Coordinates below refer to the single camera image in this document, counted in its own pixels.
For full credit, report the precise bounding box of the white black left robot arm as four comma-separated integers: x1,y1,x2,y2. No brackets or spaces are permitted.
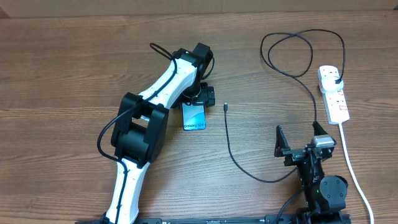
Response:
97,43,215,223

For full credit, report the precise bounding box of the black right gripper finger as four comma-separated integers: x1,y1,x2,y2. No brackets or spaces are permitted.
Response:
274,126,290,156
312,121,328,136

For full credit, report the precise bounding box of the blue Galaxy smartphone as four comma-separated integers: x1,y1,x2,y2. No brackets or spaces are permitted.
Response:
182,104,206,131

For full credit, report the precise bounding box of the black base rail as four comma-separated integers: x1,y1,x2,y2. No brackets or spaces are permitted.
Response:
75,215,351,224

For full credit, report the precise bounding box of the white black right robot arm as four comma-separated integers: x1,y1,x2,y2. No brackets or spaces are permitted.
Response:
266,121,351,224

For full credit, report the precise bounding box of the white power strip cord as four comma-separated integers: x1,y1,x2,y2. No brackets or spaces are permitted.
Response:
338,122,375,224

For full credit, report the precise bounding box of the white charger plug adapter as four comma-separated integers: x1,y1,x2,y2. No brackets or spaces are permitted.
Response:
319,77,344,94

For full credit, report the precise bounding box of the black USB charger cable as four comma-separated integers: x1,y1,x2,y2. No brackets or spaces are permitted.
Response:
223,29,346,184

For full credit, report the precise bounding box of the white power strip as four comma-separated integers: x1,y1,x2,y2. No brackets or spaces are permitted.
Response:
317,65,349,124

